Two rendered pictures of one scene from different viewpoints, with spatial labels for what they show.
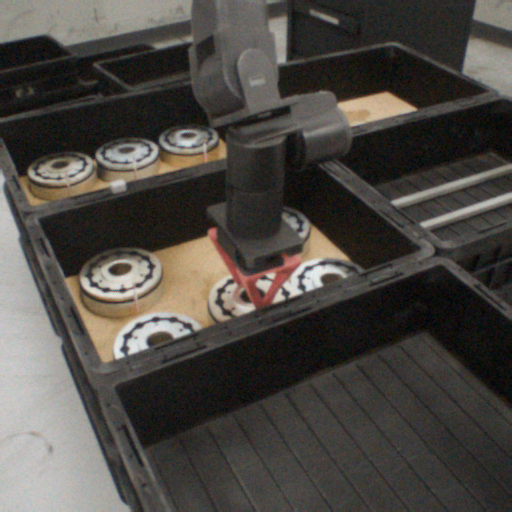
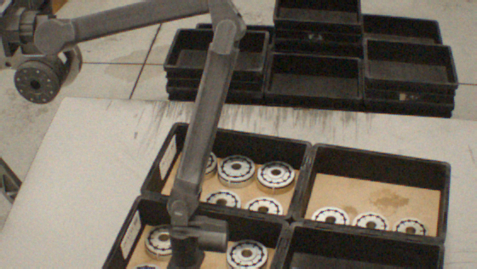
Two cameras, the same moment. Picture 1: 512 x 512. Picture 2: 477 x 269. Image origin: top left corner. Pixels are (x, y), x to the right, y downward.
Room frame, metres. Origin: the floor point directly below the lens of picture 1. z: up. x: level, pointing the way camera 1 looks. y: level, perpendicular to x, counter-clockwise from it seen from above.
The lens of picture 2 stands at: (-0.10, -0.81, 2.22)
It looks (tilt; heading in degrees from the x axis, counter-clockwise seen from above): 40 degrees down; 44
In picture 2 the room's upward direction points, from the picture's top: 2 degrees counter-clockwise
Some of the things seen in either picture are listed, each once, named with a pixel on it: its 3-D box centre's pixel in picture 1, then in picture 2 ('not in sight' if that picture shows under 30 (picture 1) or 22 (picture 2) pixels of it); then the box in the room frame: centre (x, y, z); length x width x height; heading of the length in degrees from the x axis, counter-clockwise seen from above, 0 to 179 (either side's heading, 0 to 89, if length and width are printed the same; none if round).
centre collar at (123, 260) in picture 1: (120, 270); (163, 237); (0.62, 0.17, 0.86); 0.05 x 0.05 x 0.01
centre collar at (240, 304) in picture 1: (252, 296); not in sight; (0.54, 0.01, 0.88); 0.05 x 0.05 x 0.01
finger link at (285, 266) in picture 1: (257, 269); not in sight; (0.53, 0.00, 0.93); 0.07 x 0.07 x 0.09; 28
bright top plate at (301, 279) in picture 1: (331, 284); not in sight; (0.59, -0.09, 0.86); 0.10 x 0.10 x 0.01
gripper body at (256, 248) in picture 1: (254, 208); (184, 253); (0.54, 0.00, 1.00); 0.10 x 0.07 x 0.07; 28
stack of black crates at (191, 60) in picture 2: not in sight; (220, 91); (1.60, 0.96, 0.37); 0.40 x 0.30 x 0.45; 126
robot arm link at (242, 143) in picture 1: (260, 154); (185, 236); (0.55, 0.00, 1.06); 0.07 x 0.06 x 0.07; 125
